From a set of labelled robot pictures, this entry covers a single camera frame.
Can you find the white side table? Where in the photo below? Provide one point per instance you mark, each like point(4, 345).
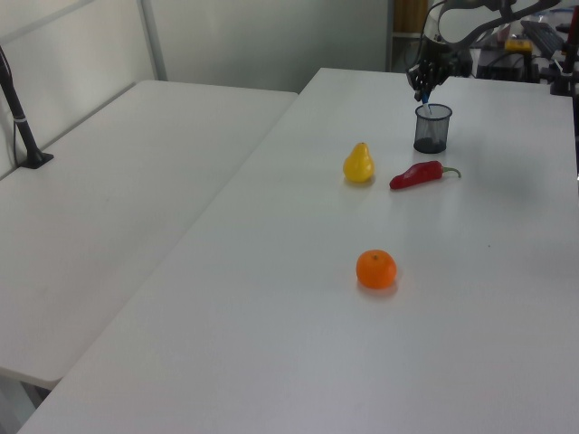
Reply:
point(113, 203)

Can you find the yellow device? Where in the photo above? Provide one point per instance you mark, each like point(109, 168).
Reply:
point(519, 45)

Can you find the black equipment box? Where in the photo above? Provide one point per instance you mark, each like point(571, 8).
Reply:
point(506, 65)

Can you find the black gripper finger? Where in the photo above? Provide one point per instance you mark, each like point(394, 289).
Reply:
point(417, 83)
point(436, 81)

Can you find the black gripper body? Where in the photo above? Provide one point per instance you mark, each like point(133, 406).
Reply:
point(436, 56)

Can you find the blue white marker pen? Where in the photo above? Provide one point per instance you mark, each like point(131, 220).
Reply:
point(426, 99)

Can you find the black mesh pen cup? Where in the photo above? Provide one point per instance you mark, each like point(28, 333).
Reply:
point(432, 133)

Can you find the black keyboard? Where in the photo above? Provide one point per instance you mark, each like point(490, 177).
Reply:
point(543, 32)

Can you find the wooden cabinet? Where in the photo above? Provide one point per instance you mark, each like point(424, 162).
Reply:
point(409, 16)

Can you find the black stand with red part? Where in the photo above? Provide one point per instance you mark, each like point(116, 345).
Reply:
point(565, 77)

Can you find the yellow pear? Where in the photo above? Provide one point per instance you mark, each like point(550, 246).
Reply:
point(358, 166)

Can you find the black pole with base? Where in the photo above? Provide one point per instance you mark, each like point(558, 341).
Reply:
point(20, 122)

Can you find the orange tangerine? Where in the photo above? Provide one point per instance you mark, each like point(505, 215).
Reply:
point(376, 270)

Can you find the red chili pepper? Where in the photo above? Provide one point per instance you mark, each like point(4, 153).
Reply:
point(416, 175)

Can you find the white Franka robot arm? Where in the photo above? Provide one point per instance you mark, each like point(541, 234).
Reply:
point(470, 31)

